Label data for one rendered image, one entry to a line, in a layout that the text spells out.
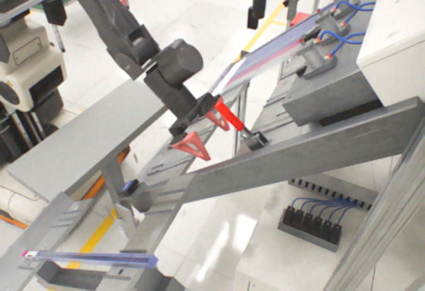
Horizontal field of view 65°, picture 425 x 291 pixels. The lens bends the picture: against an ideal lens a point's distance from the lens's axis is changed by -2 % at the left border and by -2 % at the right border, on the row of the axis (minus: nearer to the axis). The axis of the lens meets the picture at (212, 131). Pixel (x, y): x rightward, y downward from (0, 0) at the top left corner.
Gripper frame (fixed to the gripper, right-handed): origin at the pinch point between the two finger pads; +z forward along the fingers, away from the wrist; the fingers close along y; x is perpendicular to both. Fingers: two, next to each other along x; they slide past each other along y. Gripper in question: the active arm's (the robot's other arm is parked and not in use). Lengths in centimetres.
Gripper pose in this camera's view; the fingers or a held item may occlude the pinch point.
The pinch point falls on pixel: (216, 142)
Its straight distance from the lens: 72.5
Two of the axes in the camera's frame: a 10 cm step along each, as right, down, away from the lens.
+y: 4.4, -6.3, 6.4
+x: -6.3, 2.9, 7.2
